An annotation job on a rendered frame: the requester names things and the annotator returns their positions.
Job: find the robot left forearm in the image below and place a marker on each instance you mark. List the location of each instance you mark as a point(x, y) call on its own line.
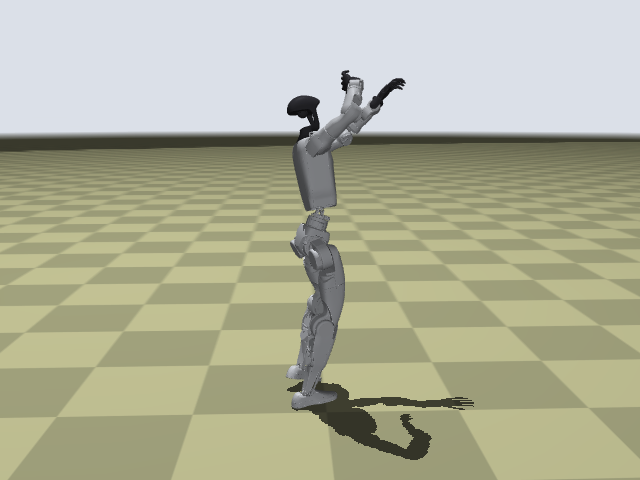
point(367, 114)

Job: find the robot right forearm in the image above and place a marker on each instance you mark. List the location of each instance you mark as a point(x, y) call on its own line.
point(354, 93)

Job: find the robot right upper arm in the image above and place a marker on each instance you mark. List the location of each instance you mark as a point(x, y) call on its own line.
point(321, 141)

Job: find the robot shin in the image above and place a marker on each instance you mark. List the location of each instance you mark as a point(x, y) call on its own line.
point(305, 333)
point(319, 347)

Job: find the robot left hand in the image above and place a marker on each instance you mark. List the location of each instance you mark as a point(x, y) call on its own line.
point(385, 92)

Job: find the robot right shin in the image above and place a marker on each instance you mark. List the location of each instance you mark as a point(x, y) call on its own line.
point(319, 347)

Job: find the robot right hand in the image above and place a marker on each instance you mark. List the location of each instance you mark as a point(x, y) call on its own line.
point(345, 80)

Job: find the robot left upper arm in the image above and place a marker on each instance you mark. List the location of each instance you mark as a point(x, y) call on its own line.
point(344, 139)

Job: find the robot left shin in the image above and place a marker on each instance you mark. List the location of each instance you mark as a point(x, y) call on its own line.
point(305, 333)

